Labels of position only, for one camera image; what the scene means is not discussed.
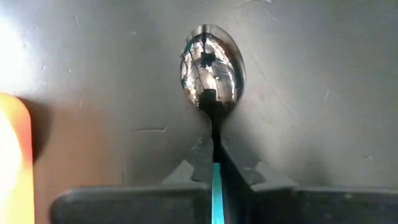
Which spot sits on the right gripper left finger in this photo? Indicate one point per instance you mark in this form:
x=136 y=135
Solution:
x=140 y=205

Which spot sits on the black table mat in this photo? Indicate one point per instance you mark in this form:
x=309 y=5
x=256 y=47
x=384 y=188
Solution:
x=311 y=93

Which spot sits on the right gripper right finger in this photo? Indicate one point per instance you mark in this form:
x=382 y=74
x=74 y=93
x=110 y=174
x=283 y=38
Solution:
x=311 y=205

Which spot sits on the small orange tray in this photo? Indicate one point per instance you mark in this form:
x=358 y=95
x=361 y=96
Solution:
x=15 y=155

